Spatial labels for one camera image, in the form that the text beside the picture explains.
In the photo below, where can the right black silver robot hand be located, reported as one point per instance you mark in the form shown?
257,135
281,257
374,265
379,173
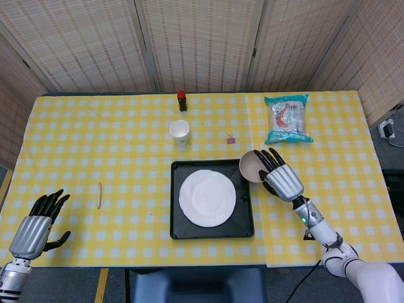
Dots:
284,183

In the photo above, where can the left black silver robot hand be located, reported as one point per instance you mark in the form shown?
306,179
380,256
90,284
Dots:
30,236

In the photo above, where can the beige round bowl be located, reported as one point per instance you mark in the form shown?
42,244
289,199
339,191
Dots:
249,168

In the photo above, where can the white paper plate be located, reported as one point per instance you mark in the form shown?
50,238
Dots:
207,198

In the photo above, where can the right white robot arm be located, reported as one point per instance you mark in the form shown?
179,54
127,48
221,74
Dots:
322,230

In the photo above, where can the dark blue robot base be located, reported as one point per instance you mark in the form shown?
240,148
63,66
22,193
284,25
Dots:
199,287

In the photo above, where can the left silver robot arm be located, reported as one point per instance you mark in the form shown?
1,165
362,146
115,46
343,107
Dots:
14,277

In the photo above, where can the black square plastic tray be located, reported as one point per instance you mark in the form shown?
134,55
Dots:
243,217

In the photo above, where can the teal snack bag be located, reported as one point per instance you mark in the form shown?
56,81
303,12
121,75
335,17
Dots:
288,118

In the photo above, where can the pink binder clip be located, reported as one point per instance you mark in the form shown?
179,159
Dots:
230,139

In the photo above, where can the wooden pencil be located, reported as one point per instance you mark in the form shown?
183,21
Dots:
99,195

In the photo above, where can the black box beside table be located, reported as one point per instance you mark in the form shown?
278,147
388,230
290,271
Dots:
395,186

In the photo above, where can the white paper cup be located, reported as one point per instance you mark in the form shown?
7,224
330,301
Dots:
180,131

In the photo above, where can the white power adapter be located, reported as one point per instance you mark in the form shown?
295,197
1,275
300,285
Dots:
387,128

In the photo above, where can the yellow white checkered tablecloth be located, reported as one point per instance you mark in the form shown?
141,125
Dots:
110,142

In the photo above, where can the dark bottle with red cap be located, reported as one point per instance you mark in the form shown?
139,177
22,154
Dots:
182,102

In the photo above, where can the woven folding screen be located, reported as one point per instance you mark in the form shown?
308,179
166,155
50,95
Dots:
202,44

